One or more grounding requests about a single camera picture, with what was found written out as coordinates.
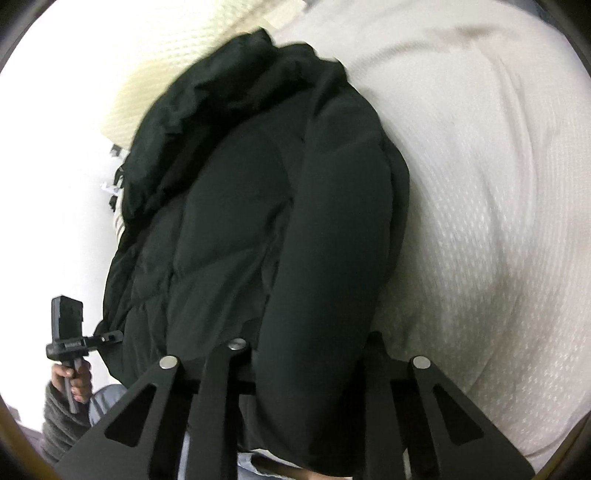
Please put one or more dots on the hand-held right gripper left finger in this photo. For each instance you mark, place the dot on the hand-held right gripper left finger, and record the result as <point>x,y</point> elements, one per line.
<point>217,374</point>

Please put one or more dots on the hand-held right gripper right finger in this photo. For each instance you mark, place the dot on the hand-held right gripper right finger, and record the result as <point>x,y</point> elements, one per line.
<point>383,374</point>

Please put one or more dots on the bed with grey sheet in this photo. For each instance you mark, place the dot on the bed with grey sheet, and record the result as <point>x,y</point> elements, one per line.
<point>485,184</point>

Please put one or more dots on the cream quilted headboard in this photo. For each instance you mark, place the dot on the cream quilted headboard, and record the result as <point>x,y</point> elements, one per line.
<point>138,92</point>

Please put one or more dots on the person's left hand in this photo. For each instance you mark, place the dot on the person's left hand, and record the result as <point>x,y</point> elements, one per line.
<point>81,381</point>

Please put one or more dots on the black puffer jacket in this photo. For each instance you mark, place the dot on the black puffer jacket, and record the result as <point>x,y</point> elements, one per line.
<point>277,207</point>

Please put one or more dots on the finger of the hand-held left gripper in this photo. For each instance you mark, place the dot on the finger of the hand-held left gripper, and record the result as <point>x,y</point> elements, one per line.
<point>106,338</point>

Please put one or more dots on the person's left forearm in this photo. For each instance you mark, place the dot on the person's left forearm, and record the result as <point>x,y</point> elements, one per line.
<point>62,429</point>

